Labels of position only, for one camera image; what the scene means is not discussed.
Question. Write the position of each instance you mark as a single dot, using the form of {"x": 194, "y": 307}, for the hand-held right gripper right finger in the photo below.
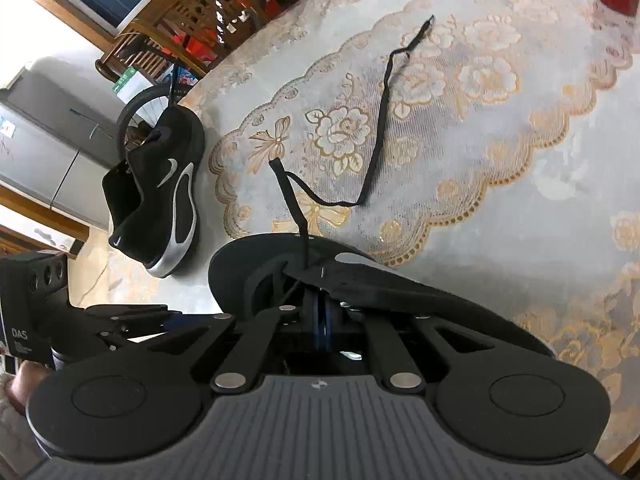
{"x": 328, "y": 327}

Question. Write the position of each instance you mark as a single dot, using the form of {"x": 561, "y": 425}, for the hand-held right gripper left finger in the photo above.
{"x": 314, "y": 322}

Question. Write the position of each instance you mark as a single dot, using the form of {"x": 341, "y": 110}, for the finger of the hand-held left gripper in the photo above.
{"x": 155, "y": 327}
{"x": 125, "y": 311}

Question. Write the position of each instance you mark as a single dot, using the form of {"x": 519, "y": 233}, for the black silver sneaker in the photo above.
{"x": 150, "y": 195}
{"x": 450, "y": 305}

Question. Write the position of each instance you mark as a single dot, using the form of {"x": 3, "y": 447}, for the black shoelace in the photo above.
{"x": 290, "y": 199}

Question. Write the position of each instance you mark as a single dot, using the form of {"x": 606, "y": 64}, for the person's left forearm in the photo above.
{"x": 12, "y": 430}

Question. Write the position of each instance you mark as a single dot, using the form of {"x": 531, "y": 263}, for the beige lace tablecloth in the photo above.
{"x": 475, "y": 160}

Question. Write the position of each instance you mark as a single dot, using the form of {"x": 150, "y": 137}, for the person's left hand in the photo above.
{"x": 32, "y": 382}

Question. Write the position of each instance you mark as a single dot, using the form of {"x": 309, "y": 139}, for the grey refrigerator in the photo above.
{"x": 45, "y": 160}

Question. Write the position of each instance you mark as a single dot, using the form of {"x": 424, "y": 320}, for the black bicycle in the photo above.
{"x": 120, "y": 125}

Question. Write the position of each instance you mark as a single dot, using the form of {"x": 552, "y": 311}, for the white green box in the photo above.
{"x": 127, "y": 80}

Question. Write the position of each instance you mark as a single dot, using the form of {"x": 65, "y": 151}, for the blue printed packet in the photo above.
{"x": 190, "y": 76}

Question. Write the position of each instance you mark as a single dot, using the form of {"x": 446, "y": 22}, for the lattice-back wooden chair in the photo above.
{"x": 150, "y": 40}

